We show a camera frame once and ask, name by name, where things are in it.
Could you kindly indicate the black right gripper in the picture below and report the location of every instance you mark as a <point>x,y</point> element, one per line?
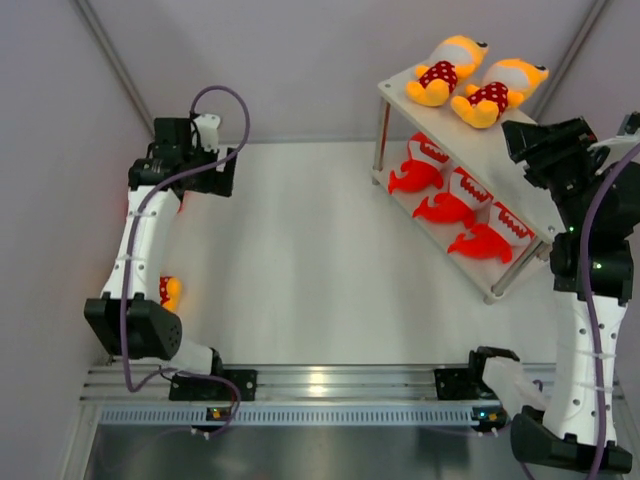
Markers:
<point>545,146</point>

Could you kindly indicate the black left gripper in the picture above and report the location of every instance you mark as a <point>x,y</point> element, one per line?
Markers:
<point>217,183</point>

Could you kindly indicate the yellow plush polka-dot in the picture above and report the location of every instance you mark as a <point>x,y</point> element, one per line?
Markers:
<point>506,85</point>
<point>170,290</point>
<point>453,61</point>

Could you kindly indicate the red shark plush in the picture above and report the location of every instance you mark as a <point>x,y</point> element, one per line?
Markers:
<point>423,167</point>
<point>495,239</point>
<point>461,201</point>

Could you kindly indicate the red shark plush back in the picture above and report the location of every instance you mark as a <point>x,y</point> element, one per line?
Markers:
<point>423,167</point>

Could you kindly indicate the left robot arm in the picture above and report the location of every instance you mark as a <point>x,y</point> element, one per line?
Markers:
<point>135,315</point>

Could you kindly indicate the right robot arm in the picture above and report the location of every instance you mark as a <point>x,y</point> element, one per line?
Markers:
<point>594,185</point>

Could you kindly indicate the white two-tier shelf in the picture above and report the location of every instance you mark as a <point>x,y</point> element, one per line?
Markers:
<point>483,154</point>

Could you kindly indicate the yellow plush polka-dot front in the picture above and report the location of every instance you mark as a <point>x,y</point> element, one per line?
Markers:
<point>170,290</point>

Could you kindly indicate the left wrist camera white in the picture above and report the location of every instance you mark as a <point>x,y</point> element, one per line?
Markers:
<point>205,131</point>

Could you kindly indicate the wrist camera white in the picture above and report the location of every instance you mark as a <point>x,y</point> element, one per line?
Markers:
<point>626,138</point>
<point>205,131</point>

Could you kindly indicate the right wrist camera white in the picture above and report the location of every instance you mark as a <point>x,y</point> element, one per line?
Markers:
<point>626,138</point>

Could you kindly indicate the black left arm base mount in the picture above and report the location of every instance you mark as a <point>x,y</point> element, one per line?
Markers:
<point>189,389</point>

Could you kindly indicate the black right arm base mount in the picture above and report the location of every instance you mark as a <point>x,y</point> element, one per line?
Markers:
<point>458,384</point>

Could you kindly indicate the white slotted cable duct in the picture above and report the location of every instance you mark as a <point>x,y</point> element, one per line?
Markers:
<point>327,415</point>

